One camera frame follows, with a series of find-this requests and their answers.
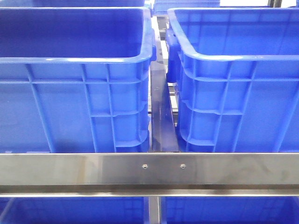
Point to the steel centre divider bar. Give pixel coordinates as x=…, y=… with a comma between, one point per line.
x=164, y=138

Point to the large blue crate left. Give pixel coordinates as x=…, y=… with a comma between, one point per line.
x=75, y=80

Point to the large blue crate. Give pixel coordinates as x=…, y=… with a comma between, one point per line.
x=75, y=80
x=237, y=76

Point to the large blue crate right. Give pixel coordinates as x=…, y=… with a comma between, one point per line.
x=237, y=76

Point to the blue crate lower left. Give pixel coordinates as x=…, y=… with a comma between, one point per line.
x=76, y=210

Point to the blue crate lower right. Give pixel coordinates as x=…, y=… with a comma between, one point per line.
x=231, y=210

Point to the blue crate rear right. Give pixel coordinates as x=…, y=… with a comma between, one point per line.
x=161, y=6

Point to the blue crate rear left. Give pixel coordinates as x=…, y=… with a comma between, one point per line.
x=75, y=3

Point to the steel vertical post below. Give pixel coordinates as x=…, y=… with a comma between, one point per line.
x=155, y=215

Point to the stainless steel front rail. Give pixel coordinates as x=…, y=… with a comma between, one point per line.
x=37, y=175

